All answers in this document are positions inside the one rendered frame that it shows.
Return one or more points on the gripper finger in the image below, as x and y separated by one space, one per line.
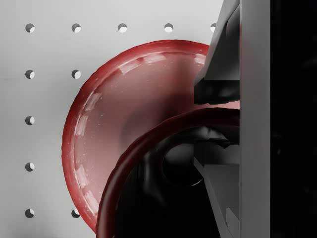
223 62
223 188

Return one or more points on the red mug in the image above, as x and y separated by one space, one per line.
138 210

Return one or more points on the red plate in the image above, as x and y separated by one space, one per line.
111 111

